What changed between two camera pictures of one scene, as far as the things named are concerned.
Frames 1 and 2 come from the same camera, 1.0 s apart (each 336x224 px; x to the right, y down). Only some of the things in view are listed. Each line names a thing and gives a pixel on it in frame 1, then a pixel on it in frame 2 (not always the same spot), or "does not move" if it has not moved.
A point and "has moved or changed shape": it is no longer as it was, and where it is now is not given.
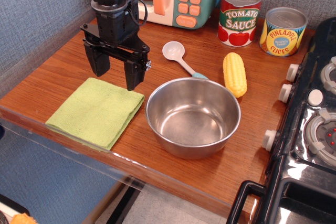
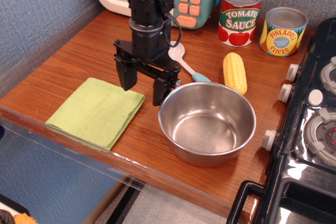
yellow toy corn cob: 234,74 does not move
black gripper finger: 135,73 to 161,88
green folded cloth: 95,113 does not move
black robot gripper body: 117,32 to 149,51
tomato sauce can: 239,10 does not move
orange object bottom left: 23,219 does not move
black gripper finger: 100,61 to 128,74
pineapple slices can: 283,32 does not move
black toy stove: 301,181 does not move
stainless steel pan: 193,118 has moved or changed shape
